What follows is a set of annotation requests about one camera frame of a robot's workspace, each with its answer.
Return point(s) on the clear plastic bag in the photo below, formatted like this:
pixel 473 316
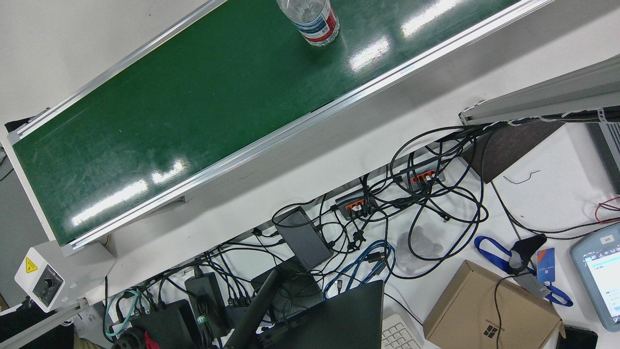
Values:
pixel 424 247

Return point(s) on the black box device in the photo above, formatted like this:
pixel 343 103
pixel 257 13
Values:
pixel 164 325

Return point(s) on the long aluminium profile beam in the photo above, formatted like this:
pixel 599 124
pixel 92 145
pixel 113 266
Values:
pixel 542 97

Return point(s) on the green conveyor belt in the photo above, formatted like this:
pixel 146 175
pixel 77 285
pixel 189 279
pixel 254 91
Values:
pixel 218 106

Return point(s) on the grey teach pendant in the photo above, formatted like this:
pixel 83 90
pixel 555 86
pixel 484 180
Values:
pixel 600 281

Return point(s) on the white keyboard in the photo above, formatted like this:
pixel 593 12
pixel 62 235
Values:
pixel 399 337

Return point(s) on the black phone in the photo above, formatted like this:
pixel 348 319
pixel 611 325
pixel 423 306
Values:
pixel 576 338

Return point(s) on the black flat device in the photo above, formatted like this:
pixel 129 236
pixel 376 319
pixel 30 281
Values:
pixel 300 291

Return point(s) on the grey docking station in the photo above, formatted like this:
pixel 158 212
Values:
pixel 305 237

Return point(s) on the grey badge holder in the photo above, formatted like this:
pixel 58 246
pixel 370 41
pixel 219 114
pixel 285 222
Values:
pixel 533 286

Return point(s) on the white conveyor control box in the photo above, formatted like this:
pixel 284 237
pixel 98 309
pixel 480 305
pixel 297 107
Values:
pixel 72 271

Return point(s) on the black laptop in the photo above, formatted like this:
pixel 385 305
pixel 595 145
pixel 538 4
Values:
pixel 339 320

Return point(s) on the black hub orange ports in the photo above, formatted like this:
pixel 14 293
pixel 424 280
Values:
pixel 356 206
pixel 426 177

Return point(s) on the grey vented device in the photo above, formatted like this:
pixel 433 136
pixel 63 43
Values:
pixel 609 150

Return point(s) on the black pouch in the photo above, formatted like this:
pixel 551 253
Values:
pixel 525 249

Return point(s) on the brown cardboard box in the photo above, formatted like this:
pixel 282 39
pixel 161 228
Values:
pixel 474 315

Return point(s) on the dark brown panel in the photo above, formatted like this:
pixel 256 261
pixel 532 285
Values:
pixel 508 145

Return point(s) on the clear water bottle red cap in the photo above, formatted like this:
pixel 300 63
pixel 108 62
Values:
pixel 315 22

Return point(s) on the black power adapter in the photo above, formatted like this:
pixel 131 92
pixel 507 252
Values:
pixel 206 291

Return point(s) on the blue card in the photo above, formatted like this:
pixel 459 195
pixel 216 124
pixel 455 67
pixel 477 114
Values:
pixel 546 264

